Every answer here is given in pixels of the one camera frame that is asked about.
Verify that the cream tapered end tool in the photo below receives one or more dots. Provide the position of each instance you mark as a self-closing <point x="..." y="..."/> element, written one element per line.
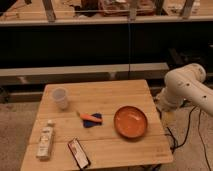
<point x="168" y="118"/>

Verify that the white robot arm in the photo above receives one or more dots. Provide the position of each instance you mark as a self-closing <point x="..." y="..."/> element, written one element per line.
<point x="184" y="83"/>

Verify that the orange round bowl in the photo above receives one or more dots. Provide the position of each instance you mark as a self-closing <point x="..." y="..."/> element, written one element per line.
<point x="130" y="122"/>

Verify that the orange carrot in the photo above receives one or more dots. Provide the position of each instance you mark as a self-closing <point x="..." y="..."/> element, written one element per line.
<point x="88" y="117"/>

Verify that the black red flat box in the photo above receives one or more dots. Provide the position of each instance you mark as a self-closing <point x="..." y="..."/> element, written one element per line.
<point x="79" y="154"/>

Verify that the clear plastic cup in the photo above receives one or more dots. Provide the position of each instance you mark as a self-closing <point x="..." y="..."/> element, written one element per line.
<point x="60" y="97"/>

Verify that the white glue bottle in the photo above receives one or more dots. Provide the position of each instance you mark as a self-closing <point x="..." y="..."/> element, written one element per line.
<point x="46" y="141"/>

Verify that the long metal shelf rail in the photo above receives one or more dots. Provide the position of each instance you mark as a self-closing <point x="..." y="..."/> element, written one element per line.
<point x="45" y="75"/>

